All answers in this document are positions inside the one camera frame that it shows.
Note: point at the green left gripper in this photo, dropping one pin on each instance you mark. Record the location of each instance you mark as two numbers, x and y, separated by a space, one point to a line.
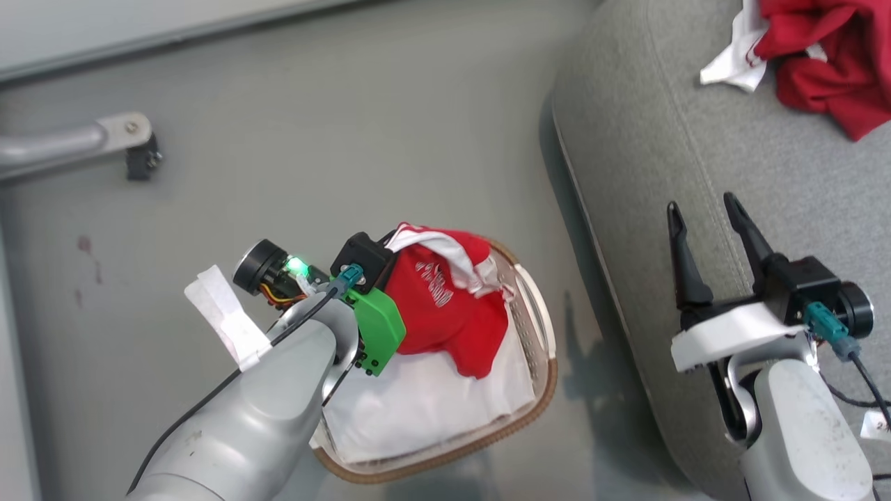
379 327

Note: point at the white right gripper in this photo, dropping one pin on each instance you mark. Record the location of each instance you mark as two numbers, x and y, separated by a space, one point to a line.
731 334

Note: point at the red garment white lettering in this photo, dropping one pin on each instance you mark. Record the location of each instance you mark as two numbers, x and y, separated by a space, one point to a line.
445 313

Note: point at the red jersey black lettering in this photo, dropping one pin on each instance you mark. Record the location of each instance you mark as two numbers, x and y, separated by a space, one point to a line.
835 62

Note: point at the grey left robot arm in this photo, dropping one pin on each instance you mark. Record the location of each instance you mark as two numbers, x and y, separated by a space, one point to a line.
257 410

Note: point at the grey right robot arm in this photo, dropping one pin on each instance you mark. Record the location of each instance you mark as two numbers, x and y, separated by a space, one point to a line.
800 431

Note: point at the grey fabric sofa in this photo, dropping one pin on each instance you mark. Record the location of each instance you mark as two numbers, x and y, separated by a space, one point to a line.
696 174

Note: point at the white cloth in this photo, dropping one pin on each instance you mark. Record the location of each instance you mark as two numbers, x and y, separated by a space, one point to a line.
424 403

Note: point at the white tape tag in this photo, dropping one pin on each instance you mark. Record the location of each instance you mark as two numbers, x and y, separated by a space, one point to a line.
230 320

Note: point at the white laundry basket brown rim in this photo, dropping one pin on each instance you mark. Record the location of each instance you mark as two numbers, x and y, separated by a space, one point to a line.
539 390

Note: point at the small white paper tag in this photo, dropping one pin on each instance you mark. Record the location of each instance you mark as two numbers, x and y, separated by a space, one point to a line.
878 426

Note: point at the black caster wheel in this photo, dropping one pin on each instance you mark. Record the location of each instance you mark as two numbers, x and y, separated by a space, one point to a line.
143 161

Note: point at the grey partition leg with bolt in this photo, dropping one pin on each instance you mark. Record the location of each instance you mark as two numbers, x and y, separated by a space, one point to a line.
62 146

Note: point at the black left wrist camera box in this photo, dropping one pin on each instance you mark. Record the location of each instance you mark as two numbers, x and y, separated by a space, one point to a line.
365 254

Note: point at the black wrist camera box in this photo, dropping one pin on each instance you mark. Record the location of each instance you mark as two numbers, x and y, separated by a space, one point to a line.
800 282
365 254

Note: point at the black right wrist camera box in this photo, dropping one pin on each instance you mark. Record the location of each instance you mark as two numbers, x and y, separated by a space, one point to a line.
800 282

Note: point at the grey partition bottom rail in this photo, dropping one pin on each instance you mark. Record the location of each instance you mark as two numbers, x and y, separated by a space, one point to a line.
209 33

